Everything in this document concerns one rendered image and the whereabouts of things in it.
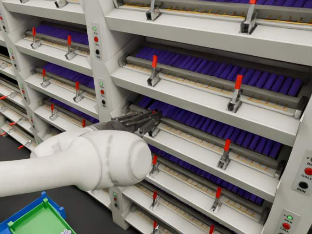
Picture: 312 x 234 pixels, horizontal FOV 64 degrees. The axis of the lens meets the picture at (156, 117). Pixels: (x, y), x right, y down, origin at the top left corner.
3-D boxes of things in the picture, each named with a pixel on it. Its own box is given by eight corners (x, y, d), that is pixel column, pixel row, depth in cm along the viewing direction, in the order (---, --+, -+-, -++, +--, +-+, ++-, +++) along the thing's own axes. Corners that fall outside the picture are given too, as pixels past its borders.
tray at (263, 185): (273, 203, 68) (277, 188, 62) (118, 129, 100) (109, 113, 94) (296, 149, 77) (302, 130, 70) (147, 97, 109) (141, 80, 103)
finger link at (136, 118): (121, 134, 75) (118, 133, 76) (143, 122, 84) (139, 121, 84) (122, 122, 73) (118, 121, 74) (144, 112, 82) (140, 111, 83)
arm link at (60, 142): (85, 160, 70) (116, 165, 61) (30, 187, 58) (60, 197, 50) (74, 123, 67) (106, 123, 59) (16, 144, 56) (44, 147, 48)
